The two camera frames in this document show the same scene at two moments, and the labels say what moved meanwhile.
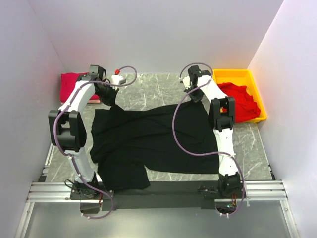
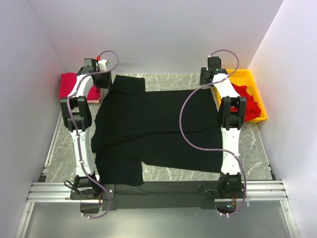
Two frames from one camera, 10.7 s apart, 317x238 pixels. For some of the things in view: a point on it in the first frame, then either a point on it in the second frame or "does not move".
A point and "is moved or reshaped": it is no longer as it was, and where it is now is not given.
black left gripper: x=110 y=101 -> x=107 y=83
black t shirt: x=126 y=139 is moved or reshaped
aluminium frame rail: x=60 y=192 does not move
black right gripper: x=196 y=99 -> x=202 y=81
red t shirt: x=245 y=108 does not move
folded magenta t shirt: x=68 y=82 does not move
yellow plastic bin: x=242 y=78 does not move
